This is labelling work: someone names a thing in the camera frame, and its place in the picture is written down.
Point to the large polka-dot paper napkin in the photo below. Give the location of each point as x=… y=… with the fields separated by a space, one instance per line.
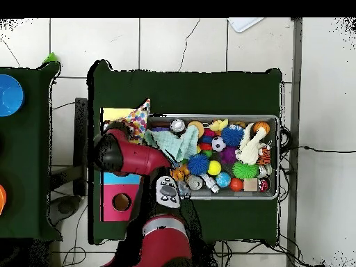
x=139 y=119

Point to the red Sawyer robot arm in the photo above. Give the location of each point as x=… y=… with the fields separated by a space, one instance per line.
x=139 y=158

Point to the wooden box with three holes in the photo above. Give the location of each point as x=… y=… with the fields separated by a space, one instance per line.
x=122 y=214

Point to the silver mesh bin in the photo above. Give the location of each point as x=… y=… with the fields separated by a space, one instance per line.
x=250 y=196

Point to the mint green cloth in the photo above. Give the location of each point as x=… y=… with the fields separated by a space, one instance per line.
x=178 y=144

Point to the silver drink can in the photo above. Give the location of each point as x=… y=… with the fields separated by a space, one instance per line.
x=178 y=125

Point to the small soccer ball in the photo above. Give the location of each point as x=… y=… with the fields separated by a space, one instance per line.
x=219 y=143

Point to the yellow tennis ball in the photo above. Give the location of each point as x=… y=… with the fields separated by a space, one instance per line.
x=214 y=168

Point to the silver toy robot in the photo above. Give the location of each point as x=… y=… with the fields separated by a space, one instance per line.
x=210 y=183

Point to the blue globe ball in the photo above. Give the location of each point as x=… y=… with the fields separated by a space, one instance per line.
x=223 y=180

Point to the blue spiky ball with eyes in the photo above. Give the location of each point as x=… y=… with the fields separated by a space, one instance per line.
x=233 y=135

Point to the dark green table cloth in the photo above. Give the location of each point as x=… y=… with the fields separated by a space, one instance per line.
x=27 y=144
x=194 y=91

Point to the orange rubber ball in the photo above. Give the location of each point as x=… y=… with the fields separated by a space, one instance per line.
x=236 y=184

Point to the cream knitted cloth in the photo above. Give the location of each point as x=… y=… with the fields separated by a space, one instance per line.
x=250 y=150

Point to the white board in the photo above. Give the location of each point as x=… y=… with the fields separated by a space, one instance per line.
x=244 y=23

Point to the small green object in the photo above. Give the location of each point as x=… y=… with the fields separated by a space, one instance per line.
x=50 y=59

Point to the blue plastic bowl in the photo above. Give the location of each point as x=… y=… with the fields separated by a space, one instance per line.
x=9 y=96

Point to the orange plastic bowl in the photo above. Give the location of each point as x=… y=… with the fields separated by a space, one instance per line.
x=2 y=198

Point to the grey metal post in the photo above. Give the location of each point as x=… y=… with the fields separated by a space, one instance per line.
x=296 y=69

